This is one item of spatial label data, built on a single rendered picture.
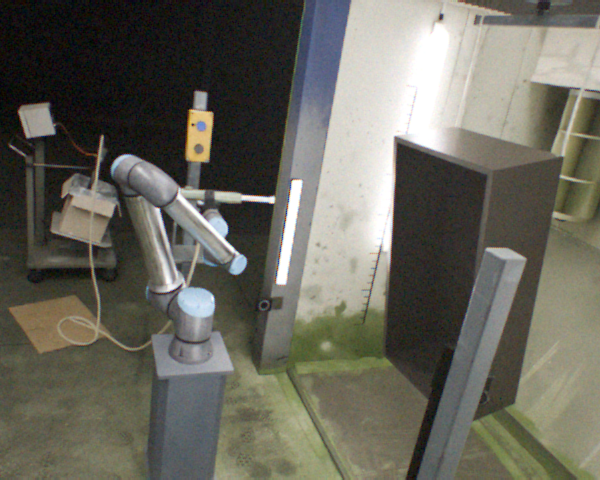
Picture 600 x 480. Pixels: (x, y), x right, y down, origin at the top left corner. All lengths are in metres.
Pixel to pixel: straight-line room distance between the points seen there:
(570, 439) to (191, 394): 1.98
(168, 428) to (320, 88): 1.77
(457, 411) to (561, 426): 2.20
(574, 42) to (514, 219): 1.50
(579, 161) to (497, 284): 2.43
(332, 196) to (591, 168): 1.46
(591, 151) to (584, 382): 1.27
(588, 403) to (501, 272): 2.33
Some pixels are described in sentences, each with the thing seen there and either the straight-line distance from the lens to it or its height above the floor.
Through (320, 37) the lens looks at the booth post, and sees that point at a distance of 2.72.
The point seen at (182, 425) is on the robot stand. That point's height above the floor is 0.37.
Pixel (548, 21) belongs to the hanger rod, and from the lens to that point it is 2.31.
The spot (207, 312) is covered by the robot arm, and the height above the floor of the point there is 0.87.
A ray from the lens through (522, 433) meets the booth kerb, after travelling 3.29.
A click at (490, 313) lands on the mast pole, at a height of 1.54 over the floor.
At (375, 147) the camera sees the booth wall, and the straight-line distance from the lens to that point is 2.94.
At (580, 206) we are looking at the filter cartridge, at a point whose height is 1.35.
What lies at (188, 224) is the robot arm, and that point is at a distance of 1.99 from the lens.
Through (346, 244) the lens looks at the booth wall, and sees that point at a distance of 3.05.
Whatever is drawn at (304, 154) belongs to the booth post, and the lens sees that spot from 2.77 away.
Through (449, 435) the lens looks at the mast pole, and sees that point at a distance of 1.05.
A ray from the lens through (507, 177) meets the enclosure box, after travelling 1.97.
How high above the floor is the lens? 1.89
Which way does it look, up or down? 19 degrees down
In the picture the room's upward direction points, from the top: 10 degrees clockwise
